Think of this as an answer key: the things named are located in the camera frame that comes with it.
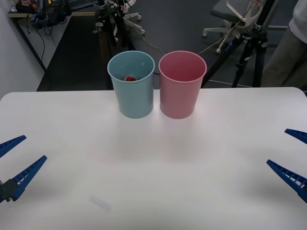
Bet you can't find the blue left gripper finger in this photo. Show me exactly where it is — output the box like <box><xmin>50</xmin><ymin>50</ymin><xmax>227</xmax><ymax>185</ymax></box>
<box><xmin>0</xmin><ymin>155</ymin><xmax>48</xmax><ymax>204</ymax></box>
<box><xmin>0</xmin><ymin>135</ymin><xmax>27</xmax><ymax>159</ymax></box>

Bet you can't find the pale blue plastic bin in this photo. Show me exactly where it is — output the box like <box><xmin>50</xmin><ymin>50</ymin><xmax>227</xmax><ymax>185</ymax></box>
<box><xmin>106</xmin><ymin>50</ymin><xmax>155</xmax><ymax>119</ymax></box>

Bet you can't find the pale floor cable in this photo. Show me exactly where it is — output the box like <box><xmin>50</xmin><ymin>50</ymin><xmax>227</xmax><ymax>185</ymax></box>
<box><xmin>121</xmin><ymin>0</ymin><xmax>259</xmax><ymax>55</ymax></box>

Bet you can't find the black tripod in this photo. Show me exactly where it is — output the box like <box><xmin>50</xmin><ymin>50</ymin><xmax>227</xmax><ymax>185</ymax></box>
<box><xmin>203</xmin><ymin>0</ymin><xmax>276</xmax><ymax>88</ymax></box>
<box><xmin>93</xmin><ymin>0</ymin><xmax>135</xmax><ymax>57</ymax></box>

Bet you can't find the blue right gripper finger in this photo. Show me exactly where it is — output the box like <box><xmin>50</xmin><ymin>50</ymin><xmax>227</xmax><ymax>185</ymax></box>
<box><xmin>266</xmin><ymin>159</ymin><xmax>307</xmax><ymax>205</ymax></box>
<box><xmin>284</xmin><ymin>128</ymin><xmax>307</xmax><ymax>145</ymax></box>

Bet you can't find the person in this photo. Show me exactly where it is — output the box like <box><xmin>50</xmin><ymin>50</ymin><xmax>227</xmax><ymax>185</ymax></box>
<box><xmin>262</xmin><ymin>0</ymin><xmax>307</xmax><ymax>88</ymax></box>

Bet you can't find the white office chair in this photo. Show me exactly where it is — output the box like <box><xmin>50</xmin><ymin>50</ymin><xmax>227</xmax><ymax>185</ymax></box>
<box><xmin>202</xmin><ymin>0</ymin><xmax>266</xmax><ymax>54</ymax></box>

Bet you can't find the pink plastic bin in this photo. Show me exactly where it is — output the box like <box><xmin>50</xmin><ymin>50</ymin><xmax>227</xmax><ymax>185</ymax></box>
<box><xmin>158</xmin><ymin>50</ymin><xmax>208</xmax><ymax>120</ymax></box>

